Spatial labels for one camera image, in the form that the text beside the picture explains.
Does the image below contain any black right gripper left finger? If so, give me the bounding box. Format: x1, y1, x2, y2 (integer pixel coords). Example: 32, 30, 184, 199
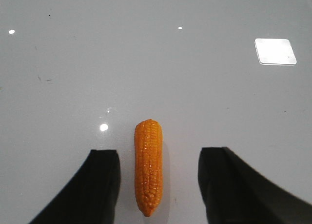
31, 150, 121, 224

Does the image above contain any orange toy corn cob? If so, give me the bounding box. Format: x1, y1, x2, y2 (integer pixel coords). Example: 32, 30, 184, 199
134, 119, 163, 217

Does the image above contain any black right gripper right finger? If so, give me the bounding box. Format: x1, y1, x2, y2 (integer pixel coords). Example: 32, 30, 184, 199
198, 147, 312, 224

